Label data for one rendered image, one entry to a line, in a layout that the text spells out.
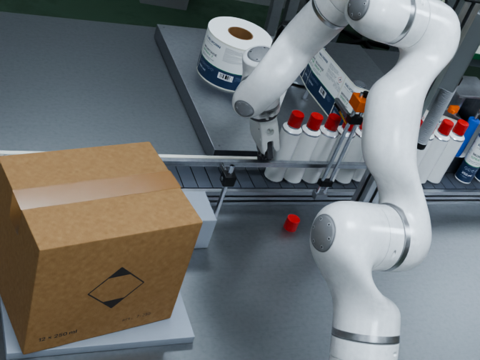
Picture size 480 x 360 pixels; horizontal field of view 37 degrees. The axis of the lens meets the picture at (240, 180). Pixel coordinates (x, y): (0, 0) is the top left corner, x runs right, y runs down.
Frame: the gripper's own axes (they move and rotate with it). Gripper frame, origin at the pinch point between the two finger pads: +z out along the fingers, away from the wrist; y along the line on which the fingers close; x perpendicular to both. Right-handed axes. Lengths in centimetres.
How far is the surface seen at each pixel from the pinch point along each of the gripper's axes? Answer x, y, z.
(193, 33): -1, 73, 7
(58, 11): 38, 249, 86
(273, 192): -0.3, -5.5, 7.3
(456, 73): -40, -17, -27
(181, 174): 21.6, 0.6, -1.1
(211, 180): 14.7, -1.5, 1.4
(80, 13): 27, 249, 91
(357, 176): -26.0, -1.7, 13.8
